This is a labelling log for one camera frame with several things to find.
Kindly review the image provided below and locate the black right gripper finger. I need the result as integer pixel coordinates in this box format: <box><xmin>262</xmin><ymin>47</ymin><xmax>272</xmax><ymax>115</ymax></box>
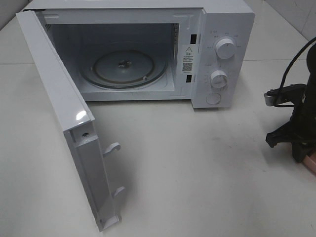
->
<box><xmin>266</xmin><ymin>121</ymin><xmax>294</xmax><ymax>148</ymax></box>
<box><xmin>291</xmin><ymin>142</ymin><xmax>313</xmax><ymax>163</ymax></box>

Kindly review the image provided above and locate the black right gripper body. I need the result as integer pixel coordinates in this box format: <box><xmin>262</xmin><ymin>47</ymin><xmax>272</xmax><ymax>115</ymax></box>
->
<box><xmin>289</xmin><ymin>83</ymin><xmax>316</xmax><ymax>146</ymax></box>

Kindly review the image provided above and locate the white round door button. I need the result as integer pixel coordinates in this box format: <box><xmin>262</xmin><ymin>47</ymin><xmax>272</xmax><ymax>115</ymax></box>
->
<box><xmin>206</xmin><ymin>93</ymin><xmax>221</xmax><ymax>105</ymax></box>

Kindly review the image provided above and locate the white microwave door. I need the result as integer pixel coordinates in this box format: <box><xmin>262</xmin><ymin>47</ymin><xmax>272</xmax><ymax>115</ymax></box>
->
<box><xmin>16</xmin><ymin>10</ymin><xmax>120</xmax><ymax>231</ymax></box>

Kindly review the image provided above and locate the pink round plate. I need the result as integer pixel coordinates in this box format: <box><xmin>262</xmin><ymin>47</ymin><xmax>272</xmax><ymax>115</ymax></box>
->
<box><xmin>303</xmin><ymin>152</ymin><xmax>316</xmax><ymax>175</ymax></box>

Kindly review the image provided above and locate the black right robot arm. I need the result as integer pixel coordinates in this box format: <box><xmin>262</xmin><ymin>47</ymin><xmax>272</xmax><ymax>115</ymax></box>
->
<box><xmin>266</xmin><ymin>45</ymin><xmax>316</xmax><ymax>163</ymax></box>

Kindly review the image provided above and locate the white lower microwave knob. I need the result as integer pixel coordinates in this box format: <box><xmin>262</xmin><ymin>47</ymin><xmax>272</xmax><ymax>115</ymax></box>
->
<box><xmin>210</xmin><ymin>70</ymin><xmax>228</xmax><ymax>88</ymax></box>

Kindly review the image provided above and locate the white microwave knob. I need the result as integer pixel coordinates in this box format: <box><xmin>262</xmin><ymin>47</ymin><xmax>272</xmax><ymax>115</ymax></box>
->
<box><xmin>210</xmin><ymin>70</ymin><xmax>228</xmax><ymax>88</ymax></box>
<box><xmin>215</xmin><ymin>37</ymin><xmax>236</xmax><ymax>59</ymax></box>

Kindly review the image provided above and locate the white upper microwave knob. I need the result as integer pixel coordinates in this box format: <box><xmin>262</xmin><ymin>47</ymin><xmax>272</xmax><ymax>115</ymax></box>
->
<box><xmin>215</xmin><ymin>37</ymin><xmax>236</xmax><ymax>59</ymax></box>

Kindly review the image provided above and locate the white microwave oven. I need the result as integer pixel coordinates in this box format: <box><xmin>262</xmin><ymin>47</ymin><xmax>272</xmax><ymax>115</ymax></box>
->
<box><xmin>21</xmin><ymin>0</ymin><xmax>255</xmax><ymax>109</ymax></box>

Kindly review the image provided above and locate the white warning label sticker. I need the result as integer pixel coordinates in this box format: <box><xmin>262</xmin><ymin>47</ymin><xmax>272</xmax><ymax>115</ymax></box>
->
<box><xmin>181</xmin><ymin>44</ymin><xmax>197</xmax><ymax>74</ymax></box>

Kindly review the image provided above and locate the glass microwave turntable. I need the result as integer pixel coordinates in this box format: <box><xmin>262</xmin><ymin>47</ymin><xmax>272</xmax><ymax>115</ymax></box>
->
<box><xmin>80</xmin><ymin>49</ymin><xmax>168</xmax><ymax>89</ymax></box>

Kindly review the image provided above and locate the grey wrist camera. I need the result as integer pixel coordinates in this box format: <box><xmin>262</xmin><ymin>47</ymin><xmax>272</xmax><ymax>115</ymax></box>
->
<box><xmin>264</xmin><ymin>83</ymin><xmax>306</xmax><ymax>108</ymax></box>

